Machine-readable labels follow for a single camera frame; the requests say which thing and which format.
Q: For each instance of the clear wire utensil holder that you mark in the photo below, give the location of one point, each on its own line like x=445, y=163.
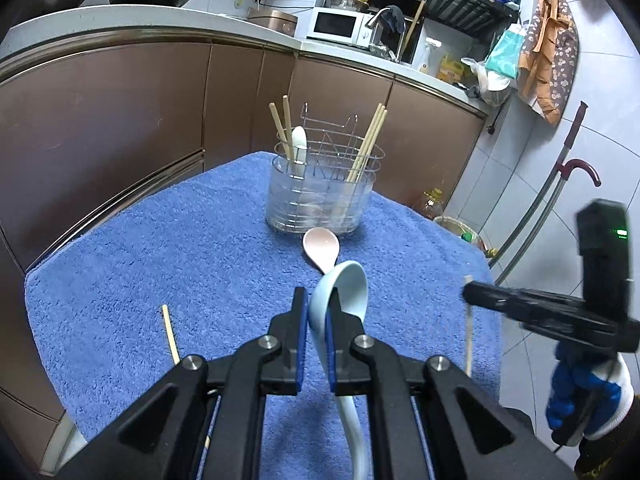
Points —
x=342, y=166

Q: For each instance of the orange patterned apron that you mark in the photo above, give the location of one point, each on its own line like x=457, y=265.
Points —
x=548, y=59

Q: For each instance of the teal hanging cloth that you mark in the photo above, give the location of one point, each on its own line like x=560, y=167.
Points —
x=503, y=58

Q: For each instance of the white microwave oven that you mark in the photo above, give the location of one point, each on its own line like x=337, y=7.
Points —
x=340, y=27

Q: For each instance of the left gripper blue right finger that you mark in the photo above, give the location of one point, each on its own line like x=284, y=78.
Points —
x=347, y=375

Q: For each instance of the white ceramic spoon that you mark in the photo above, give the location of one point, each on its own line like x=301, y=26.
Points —
x=299, y=151

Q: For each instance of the light blue ceramic spoon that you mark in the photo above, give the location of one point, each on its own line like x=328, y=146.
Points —
x=351, y=283

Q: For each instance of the red handled umbrella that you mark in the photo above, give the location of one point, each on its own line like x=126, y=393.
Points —
x=566, y=169

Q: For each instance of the brown rice cooker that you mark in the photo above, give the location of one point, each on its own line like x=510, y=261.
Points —
x=273, y=19

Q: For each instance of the chrome kitchen faucet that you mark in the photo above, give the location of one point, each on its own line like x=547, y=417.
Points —
x=388, y=29

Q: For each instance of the pink ceramic spoon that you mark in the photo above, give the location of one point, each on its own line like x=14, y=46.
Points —
x=322, y=247

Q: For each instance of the cooking oil bottle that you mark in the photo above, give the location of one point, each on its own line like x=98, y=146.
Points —
x=429, y=204

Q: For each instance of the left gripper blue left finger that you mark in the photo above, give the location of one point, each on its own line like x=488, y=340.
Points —
x=285, y=371

